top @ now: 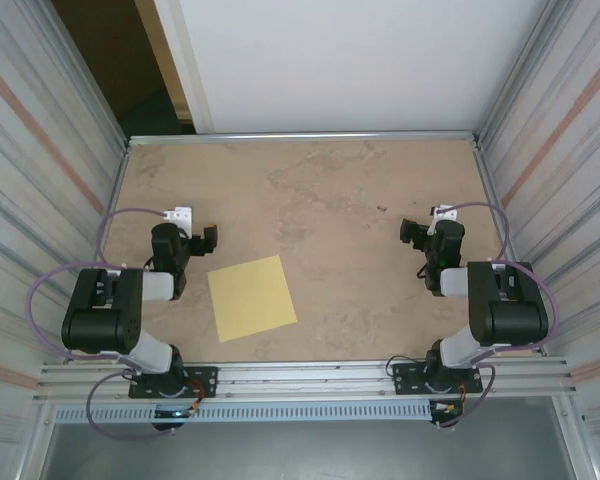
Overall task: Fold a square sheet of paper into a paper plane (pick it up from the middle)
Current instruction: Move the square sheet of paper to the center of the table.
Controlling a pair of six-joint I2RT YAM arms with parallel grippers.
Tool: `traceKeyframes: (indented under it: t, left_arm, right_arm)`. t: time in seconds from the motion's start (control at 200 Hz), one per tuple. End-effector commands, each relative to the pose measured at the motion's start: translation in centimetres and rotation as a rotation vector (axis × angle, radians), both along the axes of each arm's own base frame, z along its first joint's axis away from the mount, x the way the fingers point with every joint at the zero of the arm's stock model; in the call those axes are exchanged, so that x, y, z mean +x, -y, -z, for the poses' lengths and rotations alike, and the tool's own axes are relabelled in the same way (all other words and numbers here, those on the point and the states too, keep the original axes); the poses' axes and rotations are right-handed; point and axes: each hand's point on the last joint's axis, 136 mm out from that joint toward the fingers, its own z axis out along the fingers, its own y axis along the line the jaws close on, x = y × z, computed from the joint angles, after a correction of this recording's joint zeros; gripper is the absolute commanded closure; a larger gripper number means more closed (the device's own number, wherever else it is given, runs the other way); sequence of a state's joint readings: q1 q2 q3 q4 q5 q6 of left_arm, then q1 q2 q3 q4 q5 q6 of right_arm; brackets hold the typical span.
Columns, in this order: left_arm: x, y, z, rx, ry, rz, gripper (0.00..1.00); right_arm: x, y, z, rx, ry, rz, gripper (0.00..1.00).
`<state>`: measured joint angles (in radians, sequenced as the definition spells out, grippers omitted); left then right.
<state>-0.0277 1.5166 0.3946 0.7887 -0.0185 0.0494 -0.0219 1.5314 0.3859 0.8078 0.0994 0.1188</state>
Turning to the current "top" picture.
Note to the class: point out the yellow paper sheet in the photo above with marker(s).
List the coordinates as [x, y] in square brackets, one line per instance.
[252, 297]

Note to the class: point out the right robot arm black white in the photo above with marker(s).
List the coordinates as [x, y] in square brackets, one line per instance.
[515, 320]

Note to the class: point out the small circuit board green LED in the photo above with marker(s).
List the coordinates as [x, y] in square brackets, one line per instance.
[172, 413]

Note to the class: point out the brown wooden door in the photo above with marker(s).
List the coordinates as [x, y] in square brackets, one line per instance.
[105, 50]

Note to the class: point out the grey metal shelf panel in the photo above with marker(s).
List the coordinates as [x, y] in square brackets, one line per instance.
[300, 455]

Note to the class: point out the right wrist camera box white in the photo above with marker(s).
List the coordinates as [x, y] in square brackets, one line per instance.
[447, 211]

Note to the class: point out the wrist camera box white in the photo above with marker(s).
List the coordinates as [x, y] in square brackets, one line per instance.
[447, 211]
[180, 214]

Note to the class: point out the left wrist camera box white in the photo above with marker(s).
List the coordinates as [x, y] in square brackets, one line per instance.
[180, 214]

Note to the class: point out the aluminium table side rail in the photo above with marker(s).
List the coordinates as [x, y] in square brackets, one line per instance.
[486, 175]
[120, 175]

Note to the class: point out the long aluminium table edge rail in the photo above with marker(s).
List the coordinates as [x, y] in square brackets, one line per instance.
[300, 137]

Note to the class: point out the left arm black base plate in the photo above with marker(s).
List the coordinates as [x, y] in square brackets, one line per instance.
[205, 380]

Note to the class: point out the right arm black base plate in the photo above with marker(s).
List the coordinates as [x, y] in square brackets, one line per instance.
[405, 380]

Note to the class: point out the white door frame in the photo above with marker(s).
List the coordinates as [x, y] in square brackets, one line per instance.
[190, 75]

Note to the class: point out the wide aluminium mounting rail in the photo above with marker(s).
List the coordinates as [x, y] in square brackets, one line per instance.
[300, 382]

